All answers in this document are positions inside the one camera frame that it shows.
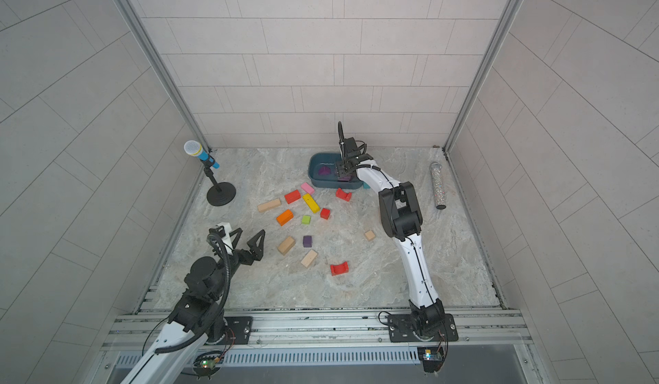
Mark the red small cube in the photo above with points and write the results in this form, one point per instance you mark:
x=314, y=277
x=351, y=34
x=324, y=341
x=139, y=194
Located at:
x=325, y=213

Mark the natural wood block bottom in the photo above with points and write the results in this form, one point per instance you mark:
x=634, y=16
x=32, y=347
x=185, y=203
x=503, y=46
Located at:
x=309, y=258

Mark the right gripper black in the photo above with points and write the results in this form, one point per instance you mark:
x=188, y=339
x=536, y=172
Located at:
x=342, y=167

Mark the red arch block lower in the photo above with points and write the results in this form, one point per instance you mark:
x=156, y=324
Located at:
x=339, y=269

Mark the natural wood block lower left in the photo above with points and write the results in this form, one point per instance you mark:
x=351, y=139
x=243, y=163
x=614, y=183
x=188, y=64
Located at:
x=286, y=245

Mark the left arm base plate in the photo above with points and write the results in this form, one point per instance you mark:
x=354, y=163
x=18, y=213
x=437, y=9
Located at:
x=227, y=331

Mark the small natural wood cube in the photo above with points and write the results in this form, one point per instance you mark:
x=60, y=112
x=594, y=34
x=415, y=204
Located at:
x=369, y=235

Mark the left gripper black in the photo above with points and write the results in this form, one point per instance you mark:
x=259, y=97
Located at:
x=246, y=259

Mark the right circuit board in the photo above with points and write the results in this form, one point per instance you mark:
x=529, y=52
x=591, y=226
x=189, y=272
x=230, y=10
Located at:
x=431, y=358

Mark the left circuit board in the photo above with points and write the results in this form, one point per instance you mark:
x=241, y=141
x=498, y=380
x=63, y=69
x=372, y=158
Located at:
x=207, y=364

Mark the pink block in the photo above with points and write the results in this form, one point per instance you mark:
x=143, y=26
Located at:
x=307, y=188

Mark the aluminium rail frame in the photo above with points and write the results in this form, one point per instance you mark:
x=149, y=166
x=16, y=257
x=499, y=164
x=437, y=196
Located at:
x=329, y=328

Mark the purple triangular block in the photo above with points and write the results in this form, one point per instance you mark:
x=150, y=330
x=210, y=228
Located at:
x=324, y=170

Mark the red arch block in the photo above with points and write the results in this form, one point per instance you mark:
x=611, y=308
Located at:
x=339, y=269
x=343, y=195

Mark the teal plastic storage bin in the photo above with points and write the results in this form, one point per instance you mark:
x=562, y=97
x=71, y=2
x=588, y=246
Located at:
x=332, y=181

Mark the glittery silver cylinder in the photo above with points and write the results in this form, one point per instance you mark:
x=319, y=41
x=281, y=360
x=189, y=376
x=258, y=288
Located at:
x=437, y=185

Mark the orange block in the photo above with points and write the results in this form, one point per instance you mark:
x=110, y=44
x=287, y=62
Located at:
x=284, y=217

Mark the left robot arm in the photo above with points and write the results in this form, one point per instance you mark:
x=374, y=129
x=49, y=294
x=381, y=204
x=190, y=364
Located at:
x=197, y=335

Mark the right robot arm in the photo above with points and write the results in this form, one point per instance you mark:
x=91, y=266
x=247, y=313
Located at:
x=401, y=219

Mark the long natural wood block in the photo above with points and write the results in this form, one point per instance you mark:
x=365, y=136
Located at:
x=270, y=205

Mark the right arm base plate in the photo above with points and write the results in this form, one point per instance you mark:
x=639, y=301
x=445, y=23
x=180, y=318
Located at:
x=401, y=330

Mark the circuit board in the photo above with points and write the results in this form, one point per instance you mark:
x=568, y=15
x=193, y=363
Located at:
x=207, y=364
x=431, y=358

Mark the yellow long block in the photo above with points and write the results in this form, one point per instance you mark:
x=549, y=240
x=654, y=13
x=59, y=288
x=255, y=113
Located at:
x=311, y=203

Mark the red rectangular block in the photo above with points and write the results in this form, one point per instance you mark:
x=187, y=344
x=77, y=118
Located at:
x=292, y=197

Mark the red arch block upper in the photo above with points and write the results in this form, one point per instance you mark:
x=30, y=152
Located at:
x=343, y=195

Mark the microphone on black stand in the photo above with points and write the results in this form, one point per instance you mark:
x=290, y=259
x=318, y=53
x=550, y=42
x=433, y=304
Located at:
x=220, y=193

